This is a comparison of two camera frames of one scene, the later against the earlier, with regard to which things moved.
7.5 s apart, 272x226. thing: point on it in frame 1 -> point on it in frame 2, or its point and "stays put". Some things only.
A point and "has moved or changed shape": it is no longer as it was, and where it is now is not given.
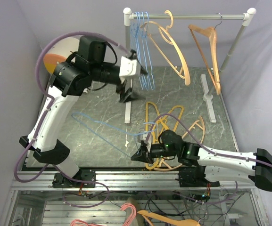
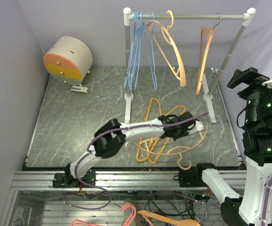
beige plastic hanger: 168,168 has moved or changed shape
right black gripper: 140,156 -> 249,76
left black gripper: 125,97 -> 186,133
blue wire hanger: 143,70 has moved or changed shape
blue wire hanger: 147,71 has moved or changed shape
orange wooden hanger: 178,222 stays put
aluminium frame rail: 24,181 stays put
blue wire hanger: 127,155 -> 150,50
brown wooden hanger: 196,41 -> 206,34
